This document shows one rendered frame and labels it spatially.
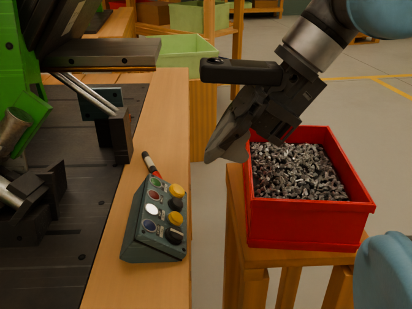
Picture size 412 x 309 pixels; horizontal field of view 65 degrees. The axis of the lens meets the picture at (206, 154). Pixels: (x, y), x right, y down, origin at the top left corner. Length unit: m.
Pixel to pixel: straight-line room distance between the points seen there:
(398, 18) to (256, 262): 0.46
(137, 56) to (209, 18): 2.36
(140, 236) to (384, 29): 0.37
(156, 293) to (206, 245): 1.30
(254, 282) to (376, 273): 0.51
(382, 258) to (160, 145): 0.65
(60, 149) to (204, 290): 1.00
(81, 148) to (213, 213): 1.25
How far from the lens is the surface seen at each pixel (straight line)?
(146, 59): 0.61
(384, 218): 2.17
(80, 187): 0.67
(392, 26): 0.35
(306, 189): 0.68
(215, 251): 1.73
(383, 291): 0.19
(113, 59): 0.62
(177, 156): 0.73
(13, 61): 0.55
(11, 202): 0.56
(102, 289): 0.48
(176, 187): 0.56
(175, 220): 0.50
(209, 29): 2.97
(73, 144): 0.83
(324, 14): 0.46
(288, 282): 1.19
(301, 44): 0.46
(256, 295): 0.72
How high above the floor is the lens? 1.27
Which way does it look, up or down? 31 degrees down
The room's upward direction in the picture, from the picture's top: straight up
